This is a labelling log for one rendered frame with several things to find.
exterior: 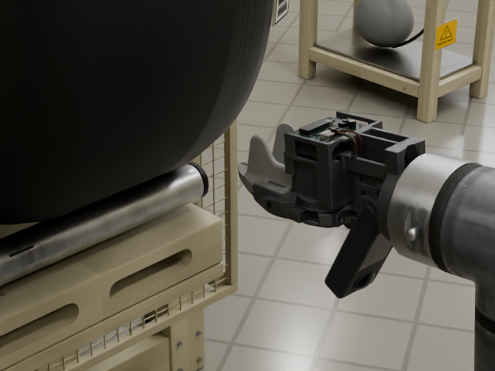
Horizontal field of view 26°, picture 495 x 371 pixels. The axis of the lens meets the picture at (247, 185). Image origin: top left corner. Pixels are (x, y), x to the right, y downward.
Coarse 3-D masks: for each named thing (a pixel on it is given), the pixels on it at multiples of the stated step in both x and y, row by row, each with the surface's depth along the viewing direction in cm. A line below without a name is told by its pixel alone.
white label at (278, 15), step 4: (276, 0) 105; (280, 0) 106; (284, 0) 107; (288, 0) 108; (276, 4) 105; (280, 4) 106; (284, 4) 108; (288, 4) 109; (276, 8) 106; (280, 8) 107; (284, 8) 108; (288, 8) 109; (276, 12) 106; (280, 12) 107; (284, 12) 108; (276, 16) 106; (280, 16) 107; (284, 16) 109; (276, 20) 106; (280, 20) 108; (272, 24) 106
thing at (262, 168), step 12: (252, 144) 98; (264, 144) 97; (252, 156) 99; (264, 156) 97; (240, 168) 102; (252, 168) 99; (264, 168) 98; (276, 168) 96; (252, 180) 99; (264, 180) 98; (276, 180) 97; (288, 180) 96; (252, 192) 99
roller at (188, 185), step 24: (192, 168) 124; (120, 192) 119; (144, 192) 119; (168, 192) 121; (192, 192) 123; (72, 216) 114; (96, 216) 115; (120, 216) 117; (144, 216) 119; (0, 240) 109; (24, 240) 110; (48, 240) 111; (72, 240) 113; (96, 240) 115; (0, 264) 107; (24, 264) 109; (48, 264) 112
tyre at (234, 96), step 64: (0, 0) 91; (64, 0) 89; (128, 0) 91; (192, 0) 96; (256, 0) 102; (0, 64) 94; (64, 64) 91; (128, 64) 93; (192, 64) 99; (256, 64) 107; (0, 128) 98; (64, 128) 95; (128, 128) 99; (192, 128) 107; (0, 192) 104; (64, 192) 103
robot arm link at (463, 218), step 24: (480, 168) 83; (456, 192) 81; (480, 192) 80; (432, 216) 82; (456, 216) 80; (480, 216) 79; (432, 240) 82; (456, 240) 80; (480, 240) 79; (456, 264) 82; (480, 264) 80; (480, 288) 81; (480, 312) 82
